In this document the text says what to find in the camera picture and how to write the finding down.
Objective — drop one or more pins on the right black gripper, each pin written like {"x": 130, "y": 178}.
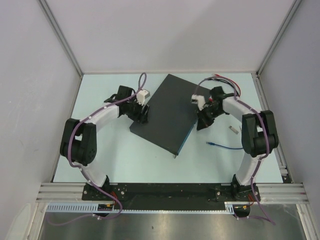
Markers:
{"x": 203, "y": 122}

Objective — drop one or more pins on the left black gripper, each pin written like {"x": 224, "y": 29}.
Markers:
{"x": 141, "y": 118}

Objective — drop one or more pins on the black network switch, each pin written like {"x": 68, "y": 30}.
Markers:
{"x": 171, "y": 114}

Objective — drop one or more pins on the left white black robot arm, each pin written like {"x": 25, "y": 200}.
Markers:
{"x": 79, "y": 139}

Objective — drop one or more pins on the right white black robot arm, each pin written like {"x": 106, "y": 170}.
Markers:
{"x": 259, "y": 135}

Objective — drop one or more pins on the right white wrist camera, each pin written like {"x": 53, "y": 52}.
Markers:
{"x": 198, "y": 100}

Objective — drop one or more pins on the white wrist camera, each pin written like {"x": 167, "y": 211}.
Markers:
{"x": 198, "y": 100}
{"x": 141, "y": 96}

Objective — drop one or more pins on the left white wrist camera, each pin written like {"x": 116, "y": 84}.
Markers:
{"x": 141, "y": 96}

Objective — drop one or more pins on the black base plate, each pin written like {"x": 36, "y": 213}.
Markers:
{"x": 180, "y": 196}

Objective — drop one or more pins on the aluminium frame rail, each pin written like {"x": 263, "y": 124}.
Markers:
{"x": 271, "y": 193}

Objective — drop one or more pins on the grey slotted cable duct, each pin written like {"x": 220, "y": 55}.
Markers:
{"x": 96, "y": 208}

